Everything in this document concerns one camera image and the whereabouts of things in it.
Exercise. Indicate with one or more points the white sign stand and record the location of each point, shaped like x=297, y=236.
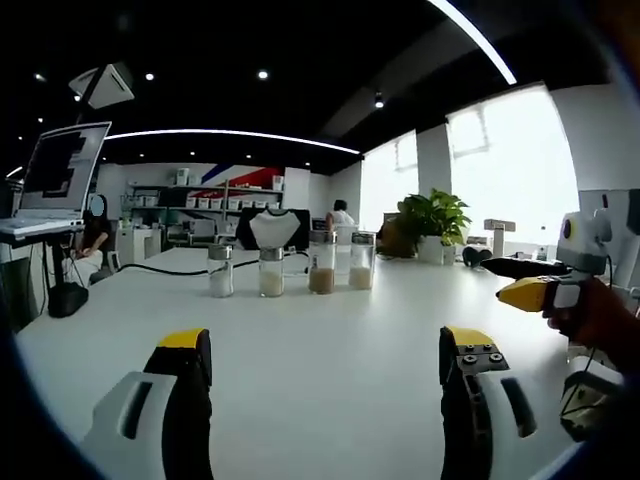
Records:
x=500, y=230

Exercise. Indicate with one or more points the silver laptop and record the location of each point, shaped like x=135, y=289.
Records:
x=55, y=170

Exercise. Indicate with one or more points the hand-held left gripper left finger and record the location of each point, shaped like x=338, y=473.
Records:
x=187, y=410

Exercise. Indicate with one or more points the ceiling air conditioner unit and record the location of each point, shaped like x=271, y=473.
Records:
x=107, y=82

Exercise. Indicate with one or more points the black laptop stand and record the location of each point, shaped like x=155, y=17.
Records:
x=67, y=300

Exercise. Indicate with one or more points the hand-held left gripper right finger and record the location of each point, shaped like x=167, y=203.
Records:
x=465, y=425

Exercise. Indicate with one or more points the dark box with white edges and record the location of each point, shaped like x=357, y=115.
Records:
x=590, y=405

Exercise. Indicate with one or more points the short seasoning bottle pale grains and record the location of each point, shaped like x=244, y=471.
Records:
x=271, y=282

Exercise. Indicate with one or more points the storage shelf with white boxes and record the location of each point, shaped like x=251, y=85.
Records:
x=210, y=202

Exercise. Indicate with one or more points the small black object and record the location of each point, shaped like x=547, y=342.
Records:
x=476, y=256

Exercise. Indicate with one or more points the tall seasoning bottle pale powder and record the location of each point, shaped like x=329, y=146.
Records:
x=361, y=277

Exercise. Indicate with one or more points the short seasoning bottle white powder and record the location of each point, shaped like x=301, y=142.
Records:
x=220, y=282

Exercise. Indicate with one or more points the green potted plant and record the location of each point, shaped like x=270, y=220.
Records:
x=430, y=212

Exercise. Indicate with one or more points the tall seasoning bottle brown powder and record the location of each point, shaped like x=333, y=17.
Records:
x=322, y=280

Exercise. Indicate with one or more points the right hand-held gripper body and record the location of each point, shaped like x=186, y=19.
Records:
x=582, y=240

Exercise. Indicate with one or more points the white machine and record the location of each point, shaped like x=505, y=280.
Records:
x=622, y=225

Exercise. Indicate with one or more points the white plant pot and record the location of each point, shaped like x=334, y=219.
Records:
x=434, y=249

